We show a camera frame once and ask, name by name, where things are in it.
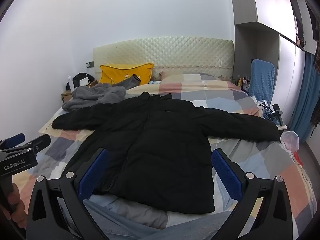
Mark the pink pillow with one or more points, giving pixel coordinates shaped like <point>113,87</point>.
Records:
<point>171,75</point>

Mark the grey fleece garment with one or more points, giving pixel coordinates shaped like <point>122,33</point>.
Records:
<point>100,95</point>

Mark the black bag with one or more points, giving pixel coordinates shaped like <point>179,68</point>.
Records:
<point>81,75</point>

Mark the white box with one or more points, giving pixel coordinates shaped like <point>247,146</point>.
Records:
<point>84,82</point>

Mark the person's left hand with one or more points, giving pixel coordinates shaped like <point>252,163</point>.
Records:
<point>17,205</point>

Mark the grey white wardrobe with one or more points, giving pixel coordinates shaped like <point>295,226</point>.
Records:
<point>265,17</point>

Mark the yellow pillow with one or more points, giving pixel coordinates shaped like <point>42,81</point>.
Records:
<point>120,72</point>

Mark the group of small bottles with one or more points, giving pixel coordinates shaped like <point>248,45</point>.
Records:
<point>243,81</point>

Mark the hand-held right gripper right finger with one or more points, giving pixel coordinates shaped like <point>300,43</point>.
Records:
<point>226,173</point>

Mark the clear plastic bottle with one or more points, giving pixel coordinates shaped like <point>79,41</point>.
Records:
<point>70,83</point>

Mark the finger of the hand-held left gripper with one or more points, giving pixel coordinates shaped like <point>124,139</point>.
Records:
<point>37,142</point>
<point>15,138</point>

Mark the plaid hanging garment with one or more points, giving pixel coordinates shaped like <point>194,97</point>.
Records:
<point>316,92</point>

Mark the grey wall outlet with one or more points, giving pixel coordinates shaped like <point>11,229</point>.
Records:
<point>89,65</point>

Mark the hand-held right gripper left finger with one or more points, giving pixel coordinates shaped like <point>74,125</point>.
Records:
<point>93,172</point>

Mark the white plastic bag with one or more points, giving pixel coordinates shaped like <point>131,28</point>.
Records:
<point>291,140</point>

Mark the blue curtain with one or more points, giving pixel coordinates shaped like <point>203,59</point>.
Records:
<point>303,100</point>

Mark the patchwork bed quilt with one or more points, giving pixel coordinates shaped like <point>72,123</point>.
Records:
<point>225,97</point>

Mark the wooden nightstand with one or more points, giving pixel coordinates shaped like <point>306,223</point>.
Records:
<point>66,96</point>

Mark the black puffer jacket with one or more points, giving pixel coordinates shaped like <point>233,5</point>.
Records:
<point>162,142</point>

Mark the cream quilted headboard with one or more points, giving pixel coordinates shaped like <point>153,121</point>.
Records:
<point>187,52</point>

